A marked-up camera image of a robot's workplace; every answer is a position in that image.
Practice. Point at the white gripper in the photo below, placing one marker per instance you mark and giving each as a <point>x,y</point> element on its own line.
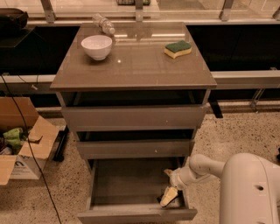
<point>177,180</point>

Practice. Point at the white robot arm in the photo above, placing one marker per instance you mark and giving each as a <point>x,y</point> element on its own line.
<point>249,186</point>

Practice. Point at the grey bottom drawer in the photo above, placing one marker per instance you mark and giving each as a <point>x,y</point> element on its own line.
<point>127,190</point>

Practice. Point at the grey drawer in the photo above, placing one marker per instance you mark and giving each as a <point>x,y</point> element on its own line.
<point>127,190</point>
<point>134,110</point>
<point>154,143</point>

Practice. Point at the grey top drawer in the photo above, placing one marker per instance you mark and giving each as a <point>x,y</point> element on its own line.
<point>134,110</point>

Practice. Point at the grey middle drawer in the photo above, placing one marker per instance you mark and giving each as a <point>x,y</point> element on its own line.
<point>154,143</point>

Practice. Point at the grey drawer cabinet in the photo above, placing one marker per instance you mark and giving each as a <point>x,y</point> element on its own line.
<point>137,62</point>

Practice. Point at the black table leg right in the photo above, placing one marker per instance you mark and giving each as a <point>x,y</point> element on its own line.
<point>215,105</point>

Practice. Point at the black table leg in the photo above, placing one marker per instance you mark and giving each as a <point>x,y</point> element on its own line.
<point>61,142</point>
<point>215,105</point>

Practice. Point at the black table leg left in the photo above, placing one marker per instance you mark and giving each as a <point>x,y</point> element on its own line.
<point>61,142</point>

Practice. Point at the yellow green sponge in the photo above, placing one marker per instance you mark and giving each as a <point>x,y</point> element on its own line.
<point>177,49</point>

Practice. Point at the white ceramic bowl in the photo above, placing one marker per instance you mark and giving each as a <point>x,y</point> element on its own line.
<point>97,47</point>

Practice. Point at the green bag in box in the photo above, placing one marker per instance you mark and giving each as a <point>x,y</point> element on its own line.
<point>13,138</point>

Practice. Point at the clear plastic water bottle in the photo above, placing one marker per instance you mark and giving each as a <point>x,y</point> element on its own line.
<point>106,25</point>

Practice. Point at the open cardboard box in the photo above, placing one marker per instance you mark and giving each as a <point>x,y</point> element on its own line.
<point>19,112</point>

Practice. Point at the black object on ledge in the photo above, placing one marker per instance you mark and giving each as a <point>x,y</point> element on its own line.
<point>12,19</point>

